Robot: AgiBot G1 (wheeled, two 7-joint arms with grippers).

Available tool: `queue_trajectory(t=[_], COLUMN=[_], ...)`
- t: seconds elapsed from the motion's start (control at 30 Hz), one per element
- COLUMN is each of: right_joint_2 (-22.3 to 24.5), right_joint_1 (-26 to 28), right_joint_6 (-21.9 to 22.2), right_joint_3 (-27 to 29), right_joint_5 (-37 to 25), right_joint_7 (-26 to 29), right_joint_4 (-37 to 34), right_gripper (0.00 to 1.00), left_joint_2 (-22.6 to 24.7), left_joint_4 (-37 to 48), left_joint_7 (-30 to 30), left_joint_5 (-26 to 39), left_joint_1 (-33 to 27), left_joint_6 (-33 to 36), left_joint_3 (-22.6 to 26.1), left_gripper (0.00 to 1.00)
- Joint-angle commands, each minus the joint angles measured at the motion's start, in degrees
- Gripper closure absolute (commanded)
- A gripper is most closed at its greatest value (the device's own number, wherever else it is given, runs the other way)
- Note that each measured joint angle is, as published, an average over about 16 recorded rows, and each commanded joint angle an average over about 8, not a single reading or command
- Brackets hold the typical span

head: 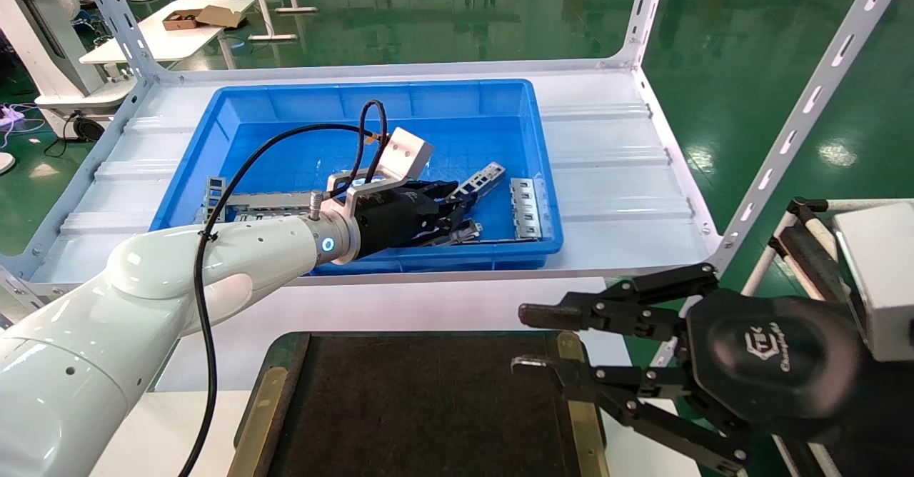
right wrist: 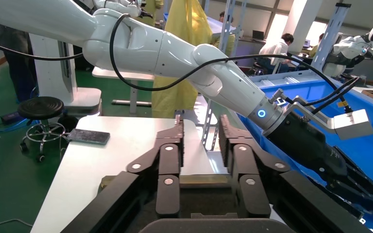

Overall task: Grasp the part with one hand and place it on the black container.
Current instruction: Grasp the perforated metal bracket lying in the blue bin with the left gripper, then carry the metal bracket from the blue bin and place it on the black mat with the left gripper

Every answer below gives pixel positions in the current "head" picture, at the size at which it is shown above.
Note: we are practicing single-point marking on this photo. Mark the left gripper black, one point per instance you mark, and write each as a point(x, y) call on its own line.
point(393, 220)

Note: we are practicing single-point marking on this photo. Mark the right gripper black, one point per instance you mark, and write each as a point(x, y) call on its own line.
point(771, 363)

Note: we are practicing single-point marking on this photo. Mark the perforated metal strip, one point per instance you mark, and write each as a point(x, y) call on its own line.
point(214, 195)
point(485, 176)

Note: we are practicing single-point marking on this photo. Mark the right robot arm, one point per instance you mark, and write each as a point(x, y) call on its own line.
point(885, 420)

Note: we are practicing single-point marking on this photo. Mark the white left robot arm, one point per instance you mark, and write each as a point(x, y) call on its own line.
point(143, 284)

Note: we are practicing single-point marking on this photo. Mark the long metal channel part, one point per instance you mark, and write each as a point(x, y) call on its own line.
point(271, 200)

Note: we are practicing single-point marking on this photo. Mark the black container tray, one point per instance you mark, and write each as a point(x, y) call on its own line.
point(414, 413)

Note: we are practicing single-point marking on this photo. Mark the blue plastic bin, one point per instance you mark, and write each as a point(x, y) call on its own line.
point(443, 127)

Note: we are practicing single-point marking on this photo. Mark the open cardboard box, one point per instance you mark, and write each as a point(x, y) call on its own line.
point(218, 15)

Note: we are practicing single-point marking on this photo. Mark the white humanoid robot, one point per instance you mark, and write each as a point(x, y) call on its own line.
point(43, 48)

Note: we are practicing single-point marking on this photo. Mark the white round floor base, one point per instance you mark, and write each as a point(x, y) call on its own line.
point(6, 163)

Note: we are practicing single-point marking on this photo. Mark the white power strip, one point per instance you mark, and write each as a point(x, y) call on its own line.
point(8, 114)

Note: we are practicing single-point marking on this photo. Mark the small metal bracket part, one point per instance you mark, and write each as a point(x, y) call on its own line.
point(477, 231)

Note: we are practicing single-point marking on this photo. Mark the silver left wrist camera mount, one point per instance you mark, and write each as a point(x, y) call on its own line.
point(403, 156)

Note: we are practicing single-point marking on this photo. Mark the ribbed metal bracket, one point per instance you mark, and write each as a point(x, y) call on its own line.
point(527, 209)

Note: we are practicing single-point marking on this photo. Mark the grey slotted metal shelf frame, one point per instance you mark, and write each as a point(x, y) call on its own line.
point(607, 177)

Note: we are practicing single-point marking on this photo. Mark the white and black pipe frame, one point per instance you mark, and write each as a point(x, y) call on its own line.
point(814, 255)

